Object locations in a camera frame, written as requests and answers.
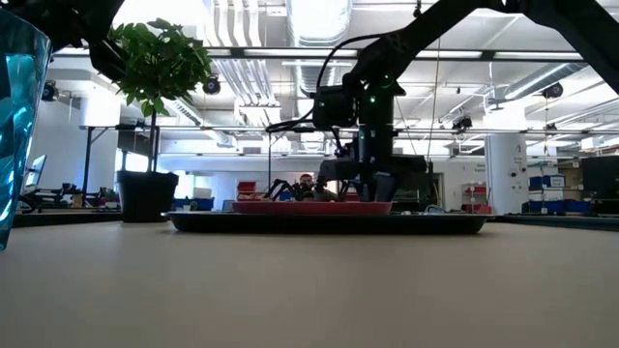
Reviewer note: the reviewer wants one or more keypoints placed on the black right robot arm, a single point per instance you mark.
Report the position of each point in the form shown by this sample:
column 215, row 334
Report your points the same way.
column 483, row 14

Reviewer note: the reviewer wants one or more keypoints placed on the tilted computer monitor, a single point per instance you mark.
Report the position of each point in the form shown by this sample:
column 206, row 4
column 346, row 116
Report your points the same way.
column 36, row 171

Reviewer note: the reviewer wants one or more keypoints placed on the leafy tree in black pot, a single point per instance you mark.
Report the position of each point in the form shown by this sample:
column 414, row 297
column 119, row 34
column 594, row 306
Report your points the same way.
column 145, row 195

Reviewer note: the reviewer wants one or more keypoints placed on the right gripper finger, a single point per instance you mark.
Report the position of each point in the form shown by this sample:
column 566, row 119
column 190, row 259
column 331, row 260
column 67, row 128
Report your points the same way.
column 391, row 188
column 370, row 189

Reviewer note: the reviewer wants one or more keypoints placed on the black background monitor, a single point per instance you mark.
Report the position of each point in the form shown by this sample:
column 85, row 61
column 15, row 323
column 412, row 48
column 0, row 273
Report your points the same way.
column 416, row 176

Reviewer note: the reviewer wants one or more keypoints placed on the black ceiling spotlight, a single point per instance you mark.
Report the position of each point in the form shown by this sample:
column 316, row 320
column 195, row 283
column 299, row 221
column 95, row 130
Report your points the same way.
column 552, row 90
column 48, row 91
column 211, row 86

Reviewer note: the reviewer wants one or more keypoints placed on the small shelf with red bins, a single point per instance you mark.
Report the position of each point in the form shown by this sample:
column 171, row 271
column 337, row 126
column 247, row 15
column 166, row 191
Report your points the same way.
column 476, row 191

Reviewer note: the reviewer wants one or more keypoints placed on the shelf with blue bins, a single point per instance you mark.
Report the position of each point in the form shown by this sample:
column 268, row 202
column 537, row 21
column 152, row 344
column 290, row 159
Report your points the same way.
column 551, row 207

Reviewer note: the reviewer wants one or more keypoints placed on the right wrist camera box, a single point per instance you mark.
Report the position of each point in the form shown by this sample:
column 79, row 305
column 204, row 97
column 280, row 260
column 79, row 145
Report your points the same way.
column 333, row 107

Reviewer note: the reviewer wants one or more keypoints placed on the teal faceted plastic cup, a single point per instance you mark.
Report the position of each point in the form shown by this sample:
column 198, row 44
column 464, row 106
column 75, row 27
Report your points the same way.
column 19, row 145

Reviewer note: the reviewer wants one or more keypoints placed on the large black screen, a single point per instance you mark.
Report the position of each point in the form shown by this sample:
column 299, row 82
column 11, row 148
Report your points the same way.
column 599, row 179

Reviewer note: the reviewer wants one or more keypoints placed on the pink plastic plate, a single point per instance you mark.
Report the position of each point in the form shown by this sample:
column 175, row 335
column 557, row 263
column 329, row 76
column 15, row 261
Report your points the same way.
column 309, row 208

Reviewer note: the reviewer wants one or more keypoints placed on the black ceiling-mounted device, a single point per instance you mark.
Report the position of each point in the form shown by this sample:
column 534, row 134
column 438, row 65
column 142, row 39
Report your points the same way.
column 462, row 123

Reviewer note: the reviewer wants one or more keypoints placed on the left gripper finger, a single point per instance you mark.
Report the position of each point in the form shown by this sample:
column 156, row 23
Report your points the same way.
column 92, row 19
column 109, row 60

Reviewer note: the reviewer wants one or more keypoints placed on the white round column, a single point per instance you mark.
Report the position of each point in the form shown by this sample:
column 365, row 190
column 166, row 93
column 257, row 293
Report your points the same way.
column 505, row 174

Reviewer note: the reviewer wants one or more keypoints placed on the dark green serving tray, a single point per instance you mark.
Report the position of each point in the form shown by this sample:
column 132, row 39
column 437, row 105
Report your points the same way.
column 329, row 224

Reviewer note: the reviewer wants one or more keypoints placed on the person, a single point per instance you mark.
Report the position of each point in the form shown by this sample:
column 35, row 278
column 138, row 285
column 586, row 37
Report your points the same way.
column 306, row 182

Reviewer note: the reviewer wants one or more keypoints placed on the black background robot arm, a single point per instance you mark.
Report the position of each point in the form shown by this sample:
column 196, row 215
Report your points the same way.
column 343, row 189
column 280, row 186

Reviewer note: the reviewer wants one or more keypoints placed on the silver ceiling air duct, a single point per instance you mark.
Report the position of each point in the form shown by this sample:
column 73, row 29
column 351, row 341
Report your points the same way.
column 319, row 24

